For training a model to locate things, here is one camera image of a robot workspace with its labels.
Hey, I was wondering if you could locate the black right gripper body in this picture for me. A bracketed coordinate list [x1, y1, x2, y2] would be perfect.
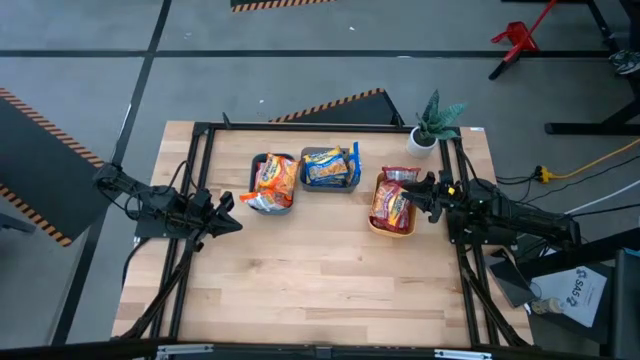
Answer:
[428, 172, 464, 224]

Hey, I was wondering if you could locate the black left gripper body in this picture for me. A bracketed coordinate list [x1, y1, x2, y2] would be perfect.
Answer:
[187, 188, 235, 236]

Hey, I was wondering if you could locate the blue Maruchan noodle packet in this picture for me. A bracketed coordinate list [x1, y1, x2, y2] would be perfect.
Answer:
[348, 142, 363, 188]
[303, 147, 350, 189]

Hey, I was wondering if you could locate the yellow-orange plastic bin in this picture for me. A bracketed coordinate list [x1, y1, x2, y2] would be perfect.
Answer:
[368, 172, 419, 240]

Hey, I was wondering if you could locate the snake plant in white pot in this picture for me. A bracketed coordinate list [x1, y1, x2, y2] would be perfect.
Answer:
[405, 89, 469, 160]

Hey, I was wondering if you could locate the teal plastic bin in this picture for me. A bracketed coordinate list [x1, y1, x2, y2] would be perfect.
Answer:
[248, 152, 297, 217]

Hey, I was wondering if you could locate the grey-brown plastic bin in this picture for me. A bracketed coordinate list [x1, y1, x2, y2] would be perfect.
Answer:
[298, 145, 362, 195]

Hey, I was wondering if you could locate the black hazard-striped floor mat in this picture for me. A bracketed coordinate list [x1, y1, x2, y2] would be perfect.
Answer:
[269, 88, 405, 126]
[229, 0, 336, 13]
[0, 87, 130, 247]

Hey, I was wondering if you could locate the small beige bottle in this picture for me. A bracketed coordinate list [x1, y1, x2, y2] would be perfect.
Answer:
[529, 297, 565, 316]

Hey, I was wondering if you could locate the black front crossbeam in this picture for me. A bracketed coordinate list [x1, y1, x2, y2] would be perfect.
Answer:
[0, 338, 640, 360]

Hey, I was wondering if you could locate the white printed paper sheet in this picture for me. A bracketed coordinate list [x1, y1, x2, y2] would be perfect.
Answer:
[532, 264, 609, 329]

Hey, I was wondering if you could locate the red floor stand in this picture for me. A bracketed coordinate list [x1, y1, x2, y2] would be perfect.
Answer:
[488, 0, 559, 81]

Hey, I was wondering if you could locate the black diagonal beam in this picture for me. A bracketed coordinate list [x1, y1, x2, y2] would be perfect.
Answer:
[519, 227, 640, 281]

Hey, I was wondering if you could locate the person's shoe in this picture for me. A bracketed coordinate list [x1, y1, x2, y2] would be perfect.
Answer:
[608, 49, 640, 76]

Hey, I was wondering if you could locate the yellow extension cable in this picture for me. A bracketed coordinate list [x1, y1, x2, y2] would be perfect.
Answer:
[537, 138, 640, 184]

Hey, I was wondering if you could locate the black aluminium table frame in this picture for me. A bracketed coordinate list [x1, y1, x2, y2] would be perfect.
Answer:
[112, 112, 534, 351]

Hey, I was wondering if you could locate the silver metal bracket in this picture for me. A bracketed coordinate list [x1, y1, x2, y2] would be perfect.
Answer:
[155, 343, 215, 360]
[433, 348, 494, 360]

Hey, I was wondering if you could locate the black desk frame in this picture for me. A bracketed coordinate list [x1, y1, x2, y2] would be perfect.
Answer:
[544, 0, 640, 136]

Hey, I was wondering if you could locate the black floor cable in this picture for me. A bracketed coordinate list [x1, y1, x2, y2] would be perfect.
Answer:
[544, 202, 640, 222]
[492, 154, 640, 197]

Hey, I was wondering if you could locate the white floor cable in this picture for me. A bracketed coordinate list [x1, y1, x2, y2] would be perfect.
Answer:
[542, 179, 640, 226]

